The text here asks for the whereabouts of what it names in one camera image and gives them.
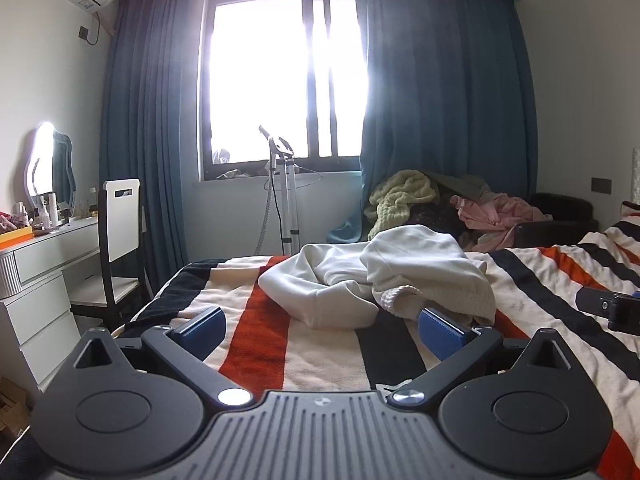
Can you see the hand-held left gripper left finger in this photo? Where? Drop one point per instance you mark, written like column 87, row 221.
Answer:
column 205, row 335

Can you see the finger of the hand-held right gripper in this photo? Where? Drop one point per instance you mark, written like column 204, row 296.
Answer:
column 592, row 301

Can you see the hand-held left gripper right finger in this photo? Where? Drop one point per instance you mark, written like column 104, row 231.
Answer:
column 440, row 332

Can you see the white sweatshirt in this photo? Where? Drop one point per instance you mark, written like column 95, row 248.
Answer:
column 415, row 260

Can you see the black armchair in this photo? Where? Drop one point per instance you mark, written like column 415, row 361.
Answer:
column 560, row 210

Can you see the striped blanket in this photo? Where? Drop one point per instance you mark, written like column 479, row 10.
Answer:
column 310, row 350

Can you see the dark patterned garment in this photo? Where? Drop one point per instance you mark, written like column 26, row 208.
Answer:
column 435, row 220

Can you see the white quilted headboard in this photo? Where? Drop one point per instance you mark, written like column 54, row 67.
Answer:
column 636, row 175

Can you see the teal cloth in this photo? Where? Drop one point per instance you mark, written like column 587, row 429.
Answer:
column 345, row 232

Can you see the white black chair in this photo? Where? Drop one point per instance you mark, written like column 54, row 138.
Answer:
column 120, row 220

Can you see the yellow knit blanket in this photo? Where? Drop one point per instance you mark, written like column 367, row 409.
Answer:
column 400, row 195

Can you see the olive garment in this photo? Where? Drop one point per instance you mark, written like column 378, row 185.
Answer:
column 460, row 185

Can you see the garment steamer stand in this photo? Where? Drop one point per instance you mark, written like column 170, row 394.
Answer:
column 287, row 200

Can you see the white vanity desk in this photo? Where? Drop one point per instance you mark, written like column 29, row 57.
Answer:
column 35, row 300

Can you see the dark glass bottle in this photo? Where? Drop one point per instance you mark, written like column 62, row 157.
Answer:
column 92, row 202

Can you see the white bottle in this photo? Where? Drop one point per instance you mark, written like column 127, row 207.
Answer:
column 45, row 215

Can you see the cardboard box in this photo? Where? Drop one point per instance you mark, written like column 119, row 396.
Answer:
column 12, row 410

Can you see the blue curtain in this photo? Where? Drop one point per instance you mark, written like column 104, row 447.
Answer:
column 440, row 85
column 145, row 135

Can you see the orange tray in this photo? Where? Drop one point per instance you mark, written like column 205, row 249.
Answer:
column 15, row 236

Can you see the wavy lit mirror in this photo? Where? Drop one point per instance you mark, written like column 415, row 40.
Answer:
column 45, row 165

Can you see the grey wall switch panel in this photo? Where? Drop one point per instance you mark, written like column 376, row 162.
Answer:
column 602, row 185

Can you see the wall socket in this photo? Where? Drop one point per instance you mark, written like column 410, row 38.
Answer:
column 86, row 33

